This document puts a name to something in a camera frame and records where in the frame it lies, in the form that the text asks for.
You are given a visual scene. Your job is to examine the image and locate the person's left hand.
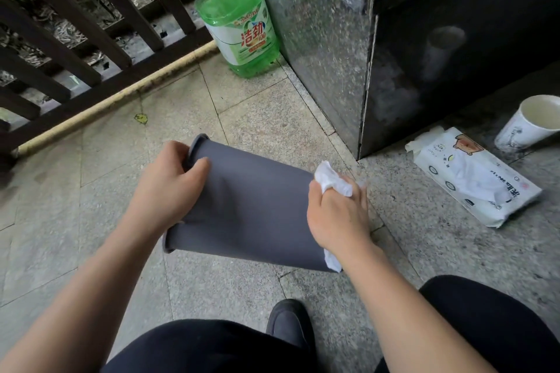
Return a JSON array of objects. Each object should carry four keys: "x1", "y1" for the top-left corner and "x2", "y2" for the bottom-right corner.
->
[{"x1": 127, "y1": 140, "x2": 212, "y2": 238}]

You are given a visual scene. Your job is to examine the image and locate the person's right hand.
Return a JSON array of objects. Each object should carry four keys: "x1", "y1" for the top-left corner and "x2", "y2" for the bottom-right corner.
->
[{"x1": 307, "y1": 174, "x2": 373, "y2": 258}]

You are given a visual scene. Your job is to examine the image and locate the white wet wipe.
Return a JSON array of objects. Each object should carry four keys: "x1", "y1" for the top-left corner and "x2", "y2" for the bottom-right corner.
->
[{"x1": 314, "y1": 161, "x2": 366, "y2": 273}]

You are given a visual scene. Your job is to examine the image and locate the grey plastic waste bin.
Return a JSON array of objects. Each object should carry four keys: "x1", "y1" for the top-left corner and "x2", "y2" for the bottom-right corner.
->
[{"x1": 162, "y1": 133, "x2": 368, "y2": 273}]

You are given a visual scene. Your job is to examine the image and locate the person's left forearm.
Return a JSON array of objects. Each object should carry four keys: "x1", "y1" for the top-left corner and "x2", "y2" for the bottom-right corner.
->
[{"x1": 0, "y1": 215, "x2": 163, "y2": 373}]

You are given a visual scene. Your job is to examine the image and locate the person's right forearm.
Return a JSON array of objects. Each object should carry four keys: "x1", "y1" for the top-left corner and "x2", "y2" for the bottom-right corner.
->
[{"x1": 341, "y1": 241, "x2": 498, "y2": 373}]

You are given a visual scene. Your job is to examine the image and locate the person's black shoe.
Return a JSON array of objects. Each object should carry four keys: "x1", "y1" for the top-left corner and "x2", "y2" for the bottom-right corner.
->
[{"x1": 265, "y1": 299, "x2": 317, "y2": 351}]

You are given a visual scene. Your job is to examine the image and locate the white wet wipe pack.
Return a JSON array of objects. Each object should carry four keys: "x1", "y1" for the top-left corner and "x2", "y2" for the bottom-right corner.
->
[{"x1": 404, "y1": 125, "x2": 543, "y2": 228}]

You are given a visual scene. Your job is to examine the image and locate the person's black trousers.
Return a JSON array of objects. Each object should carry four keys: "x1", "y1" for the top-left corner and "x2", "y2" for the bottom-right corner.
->
[{"x1": 100, "y1": 275, "x2": 560, "y2": 373}]

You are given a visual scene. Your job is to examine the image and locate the beige pipe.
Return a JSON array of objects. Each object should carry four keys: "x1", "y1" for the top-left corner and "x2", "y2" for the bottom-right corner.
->
[{"x1": 15, "y1": 39, "x2": 219, "y2": 157}]

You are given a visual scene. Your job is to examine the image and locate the dark wooden railing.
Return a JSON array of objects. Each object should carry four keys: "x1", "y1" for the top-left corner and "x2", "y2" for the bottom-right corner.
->
[{"x1": 0, "y1": 0, "x2": 239, "y2": 159}]

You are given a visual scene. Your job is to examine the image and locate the dark granite pillar base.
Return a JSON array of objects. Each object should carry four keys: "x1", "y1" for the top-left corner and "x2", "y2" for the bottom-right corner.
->
[{"x1": 238, "y1": 0, "x2": 560, "y2": 160}]

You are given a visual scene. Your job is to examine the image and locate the green detergent bottle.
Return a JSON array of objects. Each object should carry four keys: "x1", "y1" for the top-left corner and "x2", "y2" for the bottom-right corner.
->
[{"x1": 194, "y1": 0, "x2": 281, "y2": 79}]

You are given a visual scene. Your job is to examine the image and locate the white paper cup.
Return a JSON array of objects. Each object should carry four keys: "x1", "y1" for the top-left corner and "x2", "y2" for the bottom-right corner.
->
[{"x1": 494, "y1": 94, "x2": 560, "y2": 153}]

